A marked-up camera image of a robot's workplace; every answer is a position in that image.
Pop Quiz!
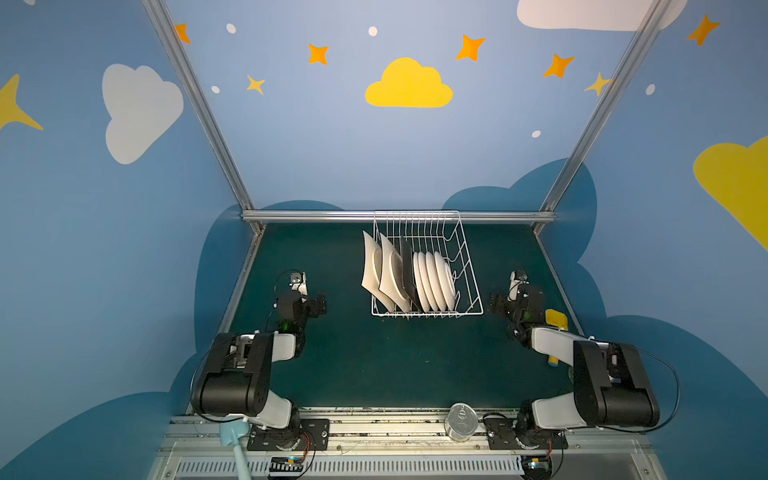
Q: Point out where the right circuit board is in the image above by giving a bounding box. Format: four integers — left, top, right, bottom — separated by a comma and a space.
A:
521, 456, 553, 480

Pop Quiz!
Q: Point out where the light blue spatula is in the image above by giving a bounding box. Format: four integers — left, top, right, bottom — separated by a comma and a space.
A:
219, 419, 251, 480

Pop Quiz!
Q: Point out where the aluminium frame rail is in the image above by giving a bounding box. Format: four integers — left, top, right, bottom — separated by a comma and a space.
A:
241, 209, 556, 224

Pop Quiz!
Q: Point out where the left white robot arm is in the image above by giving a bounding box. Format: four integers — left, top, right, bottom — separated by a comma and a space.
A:
190, 290, 327, 431

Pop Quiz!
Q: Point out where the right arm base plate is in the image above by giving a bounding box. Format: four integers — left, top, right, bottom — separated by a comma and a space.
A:
481, 415, 569, 450

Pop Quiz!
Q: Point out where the black square plate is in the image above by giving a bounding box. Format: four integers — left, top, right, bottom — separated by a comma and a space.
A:
400, 237, 423, 313

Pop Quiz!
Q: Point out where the white wire dish rack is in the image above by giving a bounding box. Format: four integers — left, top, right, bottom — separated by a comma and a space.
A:
364, 220, 484, 318

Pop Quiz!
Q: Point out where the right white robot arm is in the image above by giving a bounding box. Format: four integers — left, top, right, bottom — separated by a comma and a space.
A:
489, 283, 661, 437

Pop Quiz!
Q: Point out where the left circuit board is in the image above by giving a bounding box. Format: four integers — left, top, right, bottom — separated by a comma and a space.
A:
268, 456, 306, 477

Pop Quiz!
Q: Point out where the white square plate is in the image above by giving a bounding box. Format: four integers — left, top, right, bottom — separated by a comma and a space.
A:
379, 235, 413, 314
361, 231, 396, 313

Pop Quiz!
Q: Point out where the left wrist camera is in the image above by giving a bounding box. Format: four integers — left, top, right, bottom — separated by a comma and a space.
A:
289, 271, 308, 297

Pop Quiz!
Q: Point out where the circuit board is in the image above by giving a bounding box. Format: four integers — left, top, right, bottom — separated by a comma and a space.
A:
521, 456, 553, 480
268, 456, 306, 477

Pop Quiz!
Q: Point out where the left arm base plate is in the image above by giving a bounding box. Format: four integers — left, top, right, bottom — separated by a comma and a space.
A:
246, 418, 330, 452

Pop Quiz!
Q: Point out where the yellow handled brush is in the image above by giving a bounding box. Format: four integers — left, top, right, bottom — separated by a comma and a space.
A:
545, 309, 568, 367

